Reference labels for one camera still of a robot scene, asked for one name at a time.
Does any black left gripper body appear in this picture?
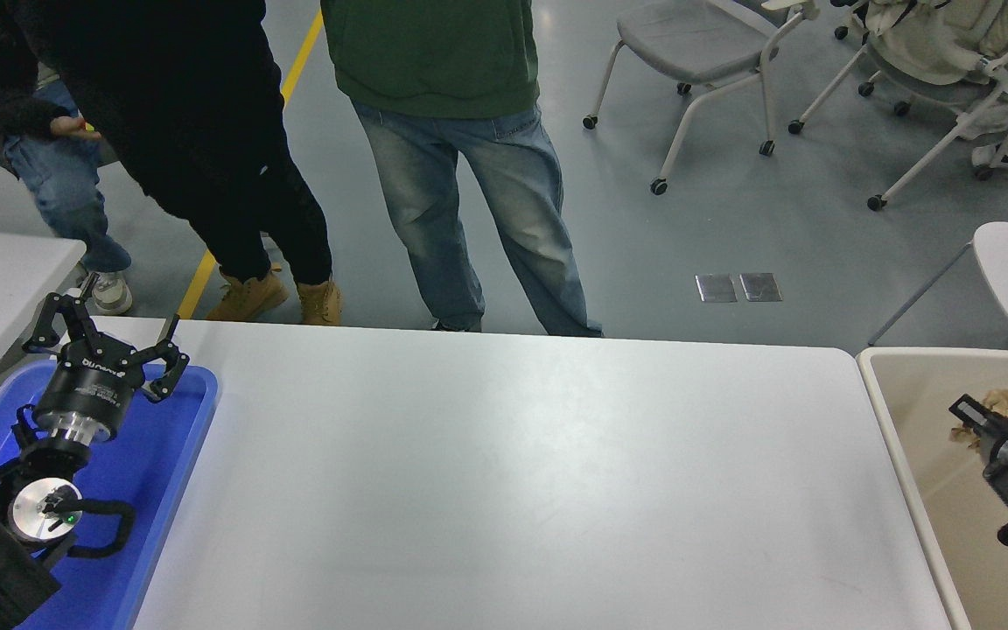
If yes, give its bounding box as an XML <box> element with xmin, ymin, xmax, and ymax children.
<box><xmin>33</xmin><ymin>339</ymin><xmax>148</xmax><ymax>433</ymax></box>

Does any tan paper ball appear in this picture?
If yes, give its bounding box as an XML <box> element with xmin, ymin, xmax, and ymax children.
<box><xmin>948</xmin><ymin>388</ymin><xmax>1008</xmax><ymax>449</ymax></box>

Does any person's hand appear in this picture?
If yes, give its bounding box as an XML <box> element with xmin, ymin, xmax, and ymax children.
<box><xmin>51</xmin><ymin>115</ymin><xmax>102</xmax><ymax>141</ymax></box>

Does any large pale plastic bin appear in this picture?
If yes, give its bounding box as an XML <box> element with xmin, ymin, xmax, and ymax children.
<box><xmin>856</xmin><ymin>346</ymin><xmax>1008</xmax><ymax>630</ymax></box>

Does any blue plastic tray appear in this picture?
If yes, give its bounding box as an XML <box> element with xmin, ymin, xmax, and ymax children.
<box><xmin>0</xmin><ymin>357</ymin><xmax>221</xmax><ymax>630</ymax></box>

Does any person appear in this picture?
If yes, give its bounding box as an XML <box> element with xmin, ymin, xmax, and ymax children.
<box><xmin>31</xmin><ymin>0</ymin><xmax>343</xmax><ymax>326</ymax></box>
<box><xmin>320</xmin><ymin>0</ymin><xmax>604</xmax><ymax>338</ymax></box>
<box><xmin>0</xmin><ymin>0</ymin><xmax>133</xmax><ymax>316</ymax></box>

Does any cream jacket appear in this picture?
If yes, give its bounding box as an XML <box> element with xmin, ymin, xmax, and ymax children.
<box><xmin>850</xmin><ymin>0</ymin><xmax>1008</xmax><ymax>87</ymax></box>

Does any grey seat wheeled chair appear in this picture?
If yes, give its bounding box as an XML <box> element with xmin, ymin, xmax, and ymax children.
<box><xmin>583</xmin><ymin>0</ymin><xmax>820</xmax><ymax>196</ymax></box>

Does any white frame wheeled chair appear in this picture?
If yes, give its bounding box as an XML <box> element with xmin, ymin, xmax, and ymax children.
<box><xmin>786</xmin><ymin>0</ymin><xmax>1008</xmax><ymax>212</ymax></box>

